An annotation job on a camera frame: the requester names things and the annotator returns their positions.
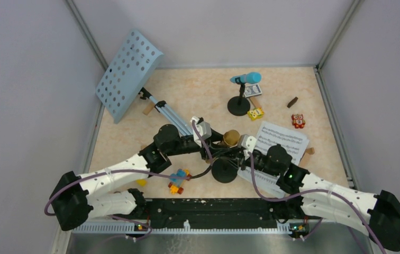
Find yellow toy brick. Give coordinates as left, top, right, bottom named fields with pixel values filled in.
left=135, top=179, right=147, bottom=186

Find sheet music page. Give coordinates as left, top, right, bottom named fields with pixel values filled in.
left=238, top=167, right=286, bottom=198
left=255, top=121, right=310, bottom=166

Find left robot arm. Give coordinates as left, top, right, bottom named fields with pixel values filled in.
left=44, top=121, right=223, bottom=231

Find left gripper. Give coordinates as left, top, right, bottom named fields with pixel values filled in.
left=166, top=127, right=232, bottom=160

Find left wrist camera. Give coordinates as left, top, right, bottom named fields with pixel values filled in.
left=190, top=116, right=212, bottom=147

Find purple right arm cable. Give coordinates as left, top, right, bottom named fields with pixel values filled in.
left=248, top=152, right=386, bottom=254

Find dark brown wooden block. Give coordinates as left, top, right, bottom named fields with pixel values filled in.
left=287, top=97, right=298, bottom=108

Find blue music stand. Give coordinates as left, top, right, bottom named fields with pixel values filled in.
left=96, top=29, right=193, bottom=135

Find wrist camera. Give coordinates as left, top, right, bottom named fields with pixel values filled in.
left=237, top=134, right=257, bottom=159
left=190, top=116, right=212, bottom=147

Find blue card box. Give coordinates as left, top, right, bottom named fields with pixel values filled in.
left=244, top=84, right=262, bottom=98

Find light wooden block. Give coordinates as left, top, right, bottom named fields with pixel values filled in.
left=142, top=104, right=154, bottom=115

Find black microphone stand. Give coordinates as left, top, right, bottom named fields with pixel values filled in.
left=227, top=84, right=250, bottom=116
left=207, top=145, right=243, bottom=184

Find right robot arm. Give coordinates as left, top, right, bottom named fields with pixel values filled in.
left=237, top=144, right=400, bottom=252

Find yellow owl toy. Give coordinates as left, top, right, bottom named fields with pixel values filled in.
left=247, top=108, right=265, bottom=121

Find blue toy microphone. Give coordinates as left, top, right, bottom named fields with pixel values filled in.
left=230, top=72, right=262, bottom=85

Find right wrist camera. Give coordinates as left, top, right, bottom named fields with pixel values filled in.
left=237, top=134, right=257, bottom=159

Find wooden block pair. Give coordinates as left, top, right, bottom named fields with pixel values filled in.
left=305, top=147, right=315, bottom=155

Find toy block car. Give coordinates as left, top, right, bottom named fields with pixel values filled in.
left=168, top=169, right=191, bottom=195

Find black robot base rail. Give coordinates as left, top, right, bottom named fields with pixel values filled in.
left=118, top=197, right=306, bottom=229

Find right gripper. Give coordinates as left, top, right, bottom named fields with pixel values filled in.
left=221, top=145, right=280, bottom=177

